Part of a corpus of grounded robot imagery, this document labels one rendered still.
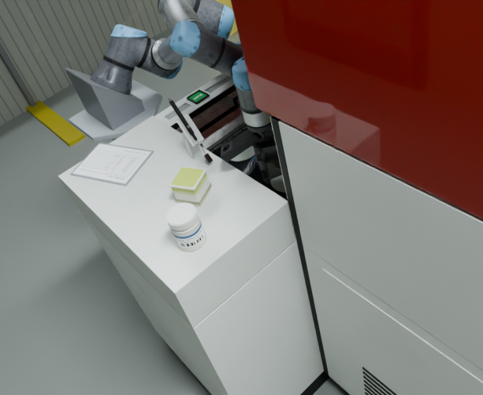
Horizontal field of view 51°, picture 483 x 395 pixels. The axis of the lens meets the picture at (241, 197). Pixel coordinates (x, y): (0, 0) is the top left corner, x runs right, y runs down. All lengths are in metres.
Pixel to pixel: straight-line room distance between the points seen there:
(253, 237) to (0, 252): 2.08
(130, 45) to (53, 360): 1.38
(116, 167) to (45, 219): 1.63
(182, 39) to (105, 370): 1.52
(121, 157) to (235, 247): 0.52
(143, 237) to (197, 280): 0.20
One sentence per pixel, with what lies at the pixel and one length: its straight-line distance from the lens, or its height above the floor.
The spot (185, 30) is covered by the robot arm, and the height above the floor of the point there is 1.35.
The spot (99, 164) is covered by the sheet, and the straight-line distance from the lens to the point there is 1.55.
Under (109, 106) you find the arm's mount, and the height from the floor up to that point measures 0.91.
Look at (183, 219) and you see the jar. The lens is 1.12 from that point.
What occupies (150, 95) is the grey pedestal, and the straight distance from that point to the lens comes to 2.07.
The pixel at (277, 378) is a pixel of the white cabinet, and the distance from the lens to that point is 1.71.
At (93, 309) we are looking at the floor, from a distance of 2.51.
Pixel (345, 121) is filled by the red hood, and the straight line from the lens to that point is 0.88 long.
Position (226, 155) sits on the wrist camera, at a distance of 1.28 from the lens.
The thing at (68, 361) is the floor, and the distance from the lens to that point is 2.41.
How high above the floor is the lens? 1.83
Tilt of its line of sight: 43 degrees down
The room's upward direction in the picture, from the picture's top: 17 degrees counter-clockwise
